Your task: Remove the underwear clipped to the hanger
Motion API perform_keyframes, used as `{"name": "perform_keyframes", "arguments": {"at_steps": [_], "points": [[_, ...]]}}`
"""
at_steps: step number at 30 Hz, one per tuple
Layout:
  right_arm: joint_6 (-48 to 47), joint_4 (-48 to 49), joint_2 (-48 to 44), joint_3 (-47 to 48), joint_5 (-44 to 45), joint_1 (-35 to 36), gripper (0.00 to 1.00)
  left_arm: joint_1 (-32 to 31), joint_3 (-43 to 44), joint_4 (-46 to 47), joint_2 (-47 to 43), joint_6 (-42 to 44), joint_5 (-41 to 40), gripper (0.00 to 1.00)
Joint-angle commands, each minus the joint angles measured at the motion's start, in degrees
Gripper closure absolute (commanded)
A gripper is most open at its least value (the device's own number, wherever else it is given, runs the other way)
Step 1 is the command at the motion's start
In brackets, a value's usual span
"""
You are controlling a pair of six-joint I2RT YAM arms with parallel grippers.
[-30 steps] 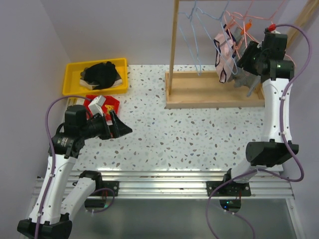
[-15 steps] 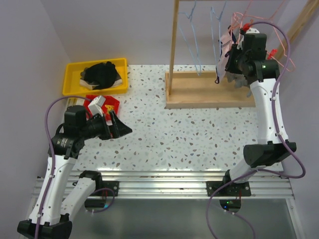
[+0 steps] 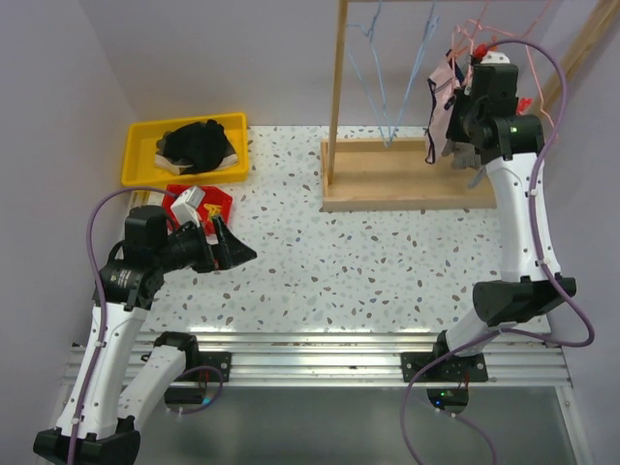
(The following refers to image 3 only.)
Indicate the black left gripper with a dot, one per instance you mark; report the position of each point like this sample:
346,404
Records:
230,251

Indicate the pink underwear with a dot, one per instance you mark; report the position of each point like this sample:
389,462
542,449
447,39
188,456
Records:
442,84

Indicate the pink wire hanger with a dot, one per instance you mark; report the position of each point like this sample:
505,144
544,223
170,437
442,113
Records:
462,39

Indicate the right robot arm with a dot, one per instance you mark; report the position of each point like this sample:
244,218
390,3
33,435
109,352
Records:
484,115

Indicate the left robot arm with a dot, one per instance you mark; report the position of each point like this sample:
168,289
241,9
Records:
102,420

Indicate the wooden hanger rack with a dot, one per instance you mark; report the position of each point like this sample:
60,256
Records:
367,175

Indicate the right blue hanger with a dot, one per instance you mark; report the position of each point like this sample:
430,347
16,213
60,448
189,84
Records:
429,29

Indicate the red plastic bin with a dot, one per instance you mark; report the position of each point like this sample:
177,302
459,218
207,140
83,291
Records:
215,203

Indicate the black garment pile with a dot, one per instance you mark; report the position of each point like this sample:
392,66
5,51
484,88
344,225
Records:
195,148

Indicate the yellow plastic tray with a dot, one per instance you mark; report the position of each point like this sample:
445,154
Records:
139,157

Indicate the grey knitted garment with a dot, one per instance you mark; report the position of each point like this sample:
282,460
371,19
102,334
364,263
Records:
463,156

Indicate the upper orange clip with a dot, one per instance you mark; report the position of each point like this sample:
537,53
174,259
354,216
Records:
480,51

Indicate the lower red clip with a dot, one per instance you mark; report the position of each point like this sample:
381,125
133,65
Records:
524,105

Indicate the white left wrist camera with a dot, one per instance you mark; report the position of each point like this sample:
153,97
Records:
185,208

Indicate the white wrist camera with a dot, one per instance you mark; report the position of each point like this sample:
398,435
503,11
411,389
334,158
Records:
185,208
495,58

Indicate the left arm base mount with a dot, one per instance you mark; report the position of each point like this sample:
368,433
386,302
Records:
213,363

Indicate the aluminium mounting rail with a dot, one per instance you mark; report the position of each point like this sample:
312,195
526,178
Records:
313,359

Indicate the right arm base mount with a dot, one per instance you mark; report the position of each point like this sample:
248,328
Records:
456,369

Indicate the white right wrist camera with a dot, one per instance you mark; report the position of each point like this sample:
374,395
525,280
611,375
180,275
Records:
495,58

